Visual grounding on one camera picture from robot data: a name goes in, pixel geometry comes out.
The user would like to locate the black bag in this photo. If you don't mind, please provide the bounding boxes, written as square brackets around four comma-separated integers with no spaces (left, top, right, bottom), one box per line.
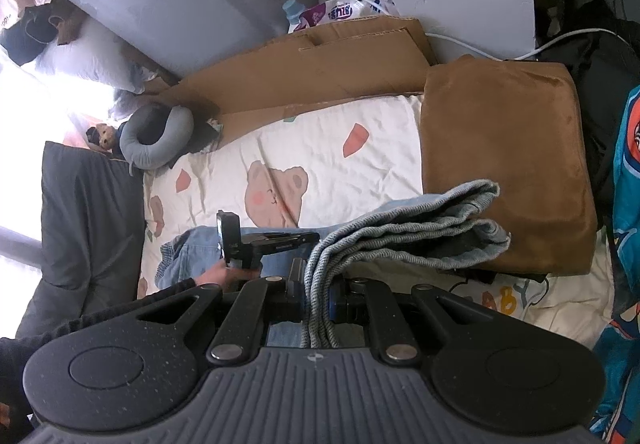
[0,7,58,68]

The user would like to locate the brown folded cloth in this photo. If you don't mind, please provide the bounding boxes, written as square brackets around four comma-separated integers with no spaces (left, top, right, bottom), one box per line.
[419,54,598,275]

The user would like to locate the white purple detergent bag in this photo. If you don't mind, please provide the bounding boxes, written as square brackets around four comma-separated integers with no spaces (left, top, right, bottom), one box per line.
[290,0,401,32]

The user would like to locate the light blue denim pants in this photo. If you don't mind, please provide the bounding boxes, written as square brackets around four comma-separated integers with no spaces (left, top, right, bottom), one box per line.
[155,194,431,345]

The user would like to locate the clear plastic bag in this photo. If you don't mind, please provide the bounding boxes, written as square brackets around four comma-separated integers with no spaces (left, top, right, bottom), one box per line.
[107,62,161,120]

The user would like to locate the dark grey pillow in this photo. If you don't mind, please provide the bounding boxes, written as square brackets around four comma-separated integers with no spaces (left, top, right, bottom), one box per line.
[15,140,146,340]

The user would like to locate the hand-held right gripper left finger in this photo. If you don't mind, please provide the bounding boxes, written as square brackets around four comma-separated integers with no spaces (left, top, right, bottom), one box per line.
[137,258,306,366]

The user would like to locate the white detergent bottle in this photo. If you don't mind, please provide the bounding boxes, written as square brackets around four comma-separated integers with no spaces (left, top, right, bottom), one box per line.
[281,0,306,32]

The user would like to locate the small doll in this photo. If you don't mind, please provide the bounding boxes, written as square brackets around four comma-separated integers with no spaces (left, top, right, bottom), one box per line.
[85,123,123,152]

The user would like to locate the grey neck pillow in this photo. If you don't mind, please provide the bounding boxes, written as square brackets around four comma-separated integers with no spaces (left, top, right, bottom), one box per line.
[119,104,195,170]

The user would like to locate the white cable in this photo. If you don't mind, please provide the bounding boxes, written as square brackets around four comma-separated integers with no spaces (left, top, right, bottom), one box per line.
[425,27,633,62]

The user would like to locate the flat cardboard sheet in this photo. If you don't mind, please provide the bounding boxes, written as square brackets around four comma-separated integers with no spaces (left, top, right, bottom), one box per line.
[155,17,436,145]

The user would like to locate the black cloth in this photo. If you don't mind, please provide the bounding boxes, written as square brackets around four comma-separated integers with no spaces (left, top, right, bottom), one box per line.
[167,121,221,170]

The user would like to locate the teal cartoon print cloth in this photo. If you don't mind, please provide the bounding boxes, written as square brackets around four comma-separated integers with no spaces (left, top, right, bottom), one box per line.
[590,84,640,435]

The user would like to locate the white pillow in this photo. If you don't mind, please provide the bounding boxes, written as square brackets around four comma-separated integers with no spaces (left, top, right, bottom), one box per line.
[35,17,151,95]

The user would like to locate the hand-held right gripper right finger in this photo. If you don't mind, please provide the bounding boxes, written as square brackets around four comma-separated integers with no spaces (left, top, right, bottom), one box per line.
[327,277,493,367]

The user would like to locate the person's left hand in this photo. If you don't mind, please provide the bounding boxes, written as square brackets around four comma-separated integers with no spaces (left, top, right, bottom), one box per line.
[192,261,261,290]

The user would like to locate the cream bear print bed sheet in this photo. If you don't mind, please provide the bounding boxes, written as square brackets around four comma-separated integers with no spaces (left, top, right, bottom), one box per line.
[137,94,616,345]

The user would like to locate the person's left forearm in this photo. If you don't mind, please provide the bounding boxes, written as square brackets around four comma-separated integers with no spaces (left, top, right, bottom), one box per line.
[0,277,198,425]

